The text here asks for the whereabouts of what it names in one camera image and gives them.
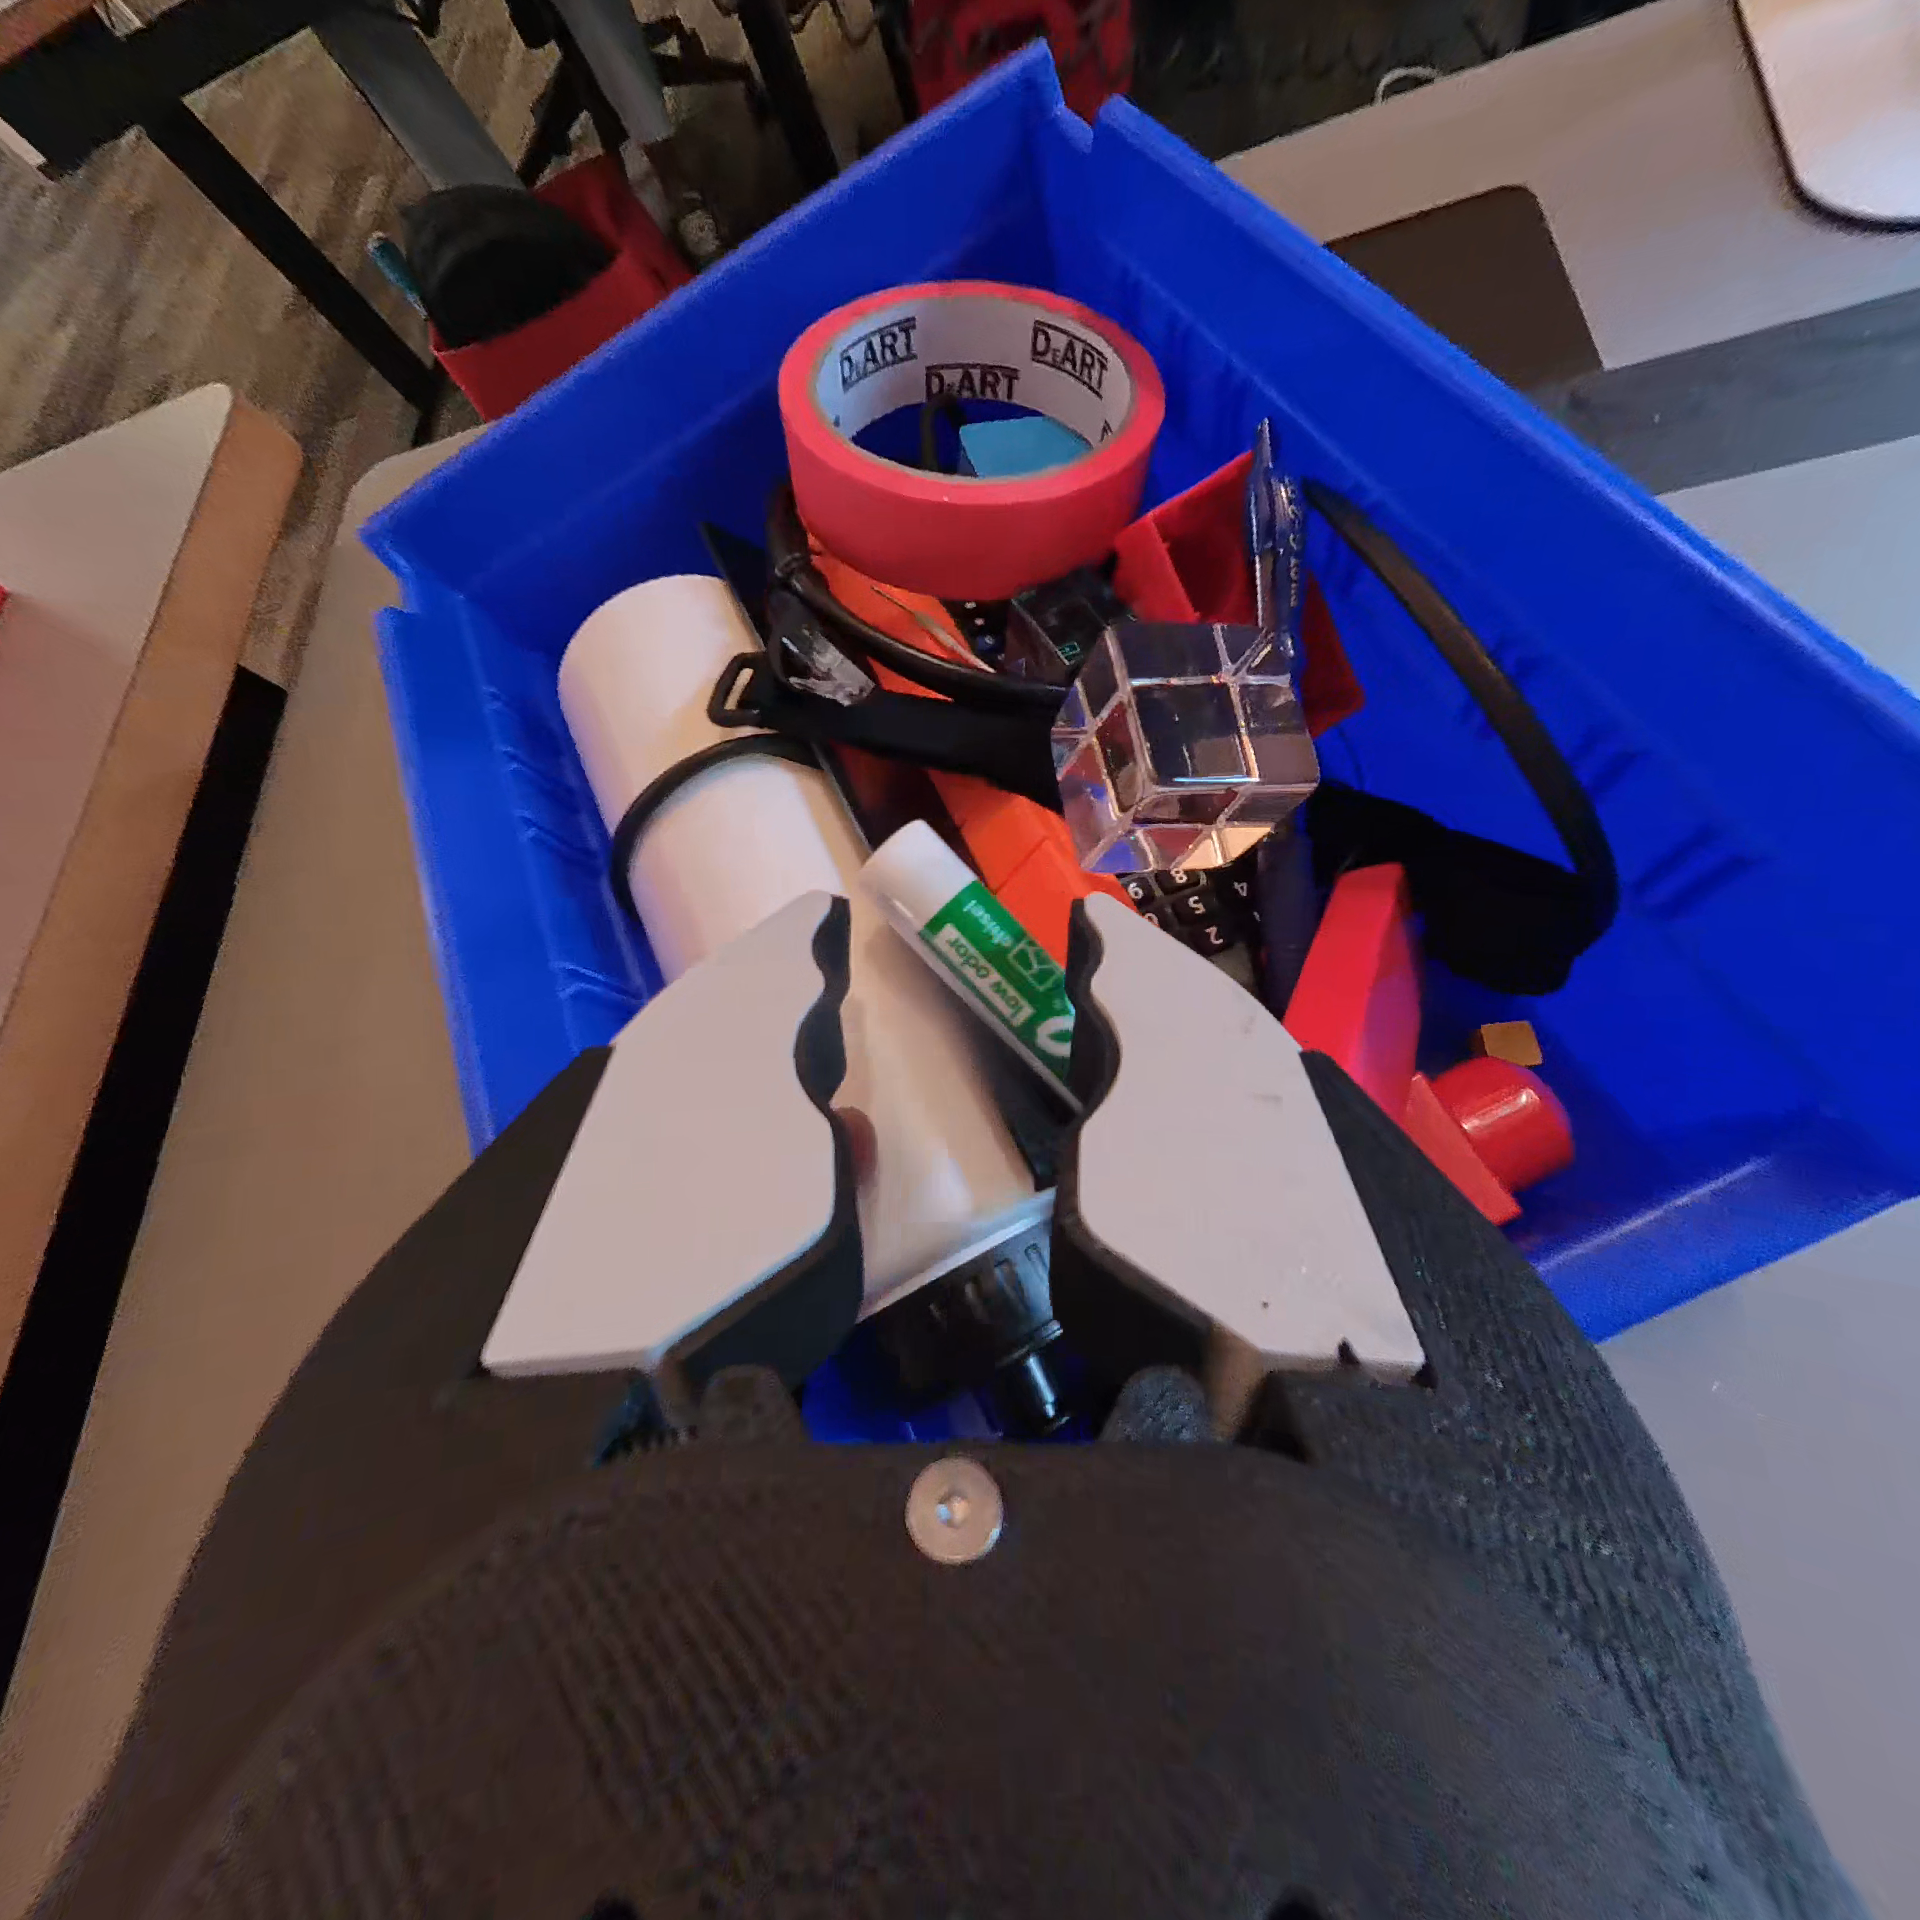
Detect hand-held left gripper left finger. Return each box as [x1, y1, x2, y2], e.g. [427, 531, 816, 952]
[481, 893, 869, 1382]

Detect black keypad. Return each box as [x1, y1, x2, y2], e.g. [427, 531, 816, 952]
[1127, 856, 1278, 984]

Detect black circuit module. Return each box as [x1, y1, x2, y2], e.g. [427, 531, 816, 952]
[1006, 591, 1142, 677]

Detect black strap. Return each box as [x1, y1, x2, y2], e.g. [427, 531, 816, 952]
[703, 527, 1057, 813]

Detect red tape roll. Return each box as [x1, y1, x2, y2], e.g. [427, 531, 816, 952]
[778, 281, 1165, 602]

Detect thin black band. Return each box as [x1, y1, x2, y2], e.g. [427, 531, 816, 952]
[609, 731, 825, 919]

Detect red plastic cylinder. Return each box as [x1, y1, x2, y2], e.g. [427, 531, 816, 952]
[1412, 1054, 1578, 1203]

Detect blue plastic bin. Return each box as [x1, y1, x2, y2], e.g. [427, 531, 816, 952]
[359, 35, 1920, 1344]

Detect white desk with wooden edge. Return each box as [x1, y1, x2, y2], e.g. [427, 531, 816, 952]
[0, 383, 306, 1357]

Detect orange plastic block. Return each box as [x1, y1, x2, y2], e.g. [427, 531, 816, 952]
[922, 771, 1083, 963]

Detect clear acrylic cube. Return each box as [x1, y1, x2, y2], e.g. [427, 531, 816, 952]
[1050, 622, 1323, 875]

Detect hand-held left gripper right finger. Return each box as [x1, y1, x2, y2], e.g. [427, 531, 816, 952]
[1055, 893, 1428, 1389]

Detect light blue foam piece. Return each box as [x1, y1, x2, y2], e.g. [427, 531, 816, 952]
[956, 416, 1101, 482]

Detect red bag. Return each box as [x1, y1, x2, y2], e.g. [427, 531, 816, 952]
[401, 149, 696, 425]

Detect white cylinder with black tip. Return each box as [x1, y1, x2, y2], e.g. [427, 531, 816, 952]
[560, 575, 1071, 1432]

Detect thick black cable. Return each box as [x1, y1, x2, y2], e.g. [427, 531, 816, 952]
[1304, 476, 1622, 999]

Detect green dry erase marker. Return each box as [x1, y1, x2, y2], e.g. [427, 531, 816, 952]
[859, 821, 1083, 1112]

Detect black table frame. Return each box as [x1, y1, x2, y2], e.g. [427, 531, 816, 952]
[0, 0, 450, 436]

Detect black network cable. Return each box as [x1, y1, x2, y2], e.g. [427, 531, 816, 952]
[760, 479, 1075, 714]

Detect red plastic block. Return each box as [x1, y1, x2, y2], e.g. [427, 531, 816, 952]
[1282, 862, 1525, 1226]

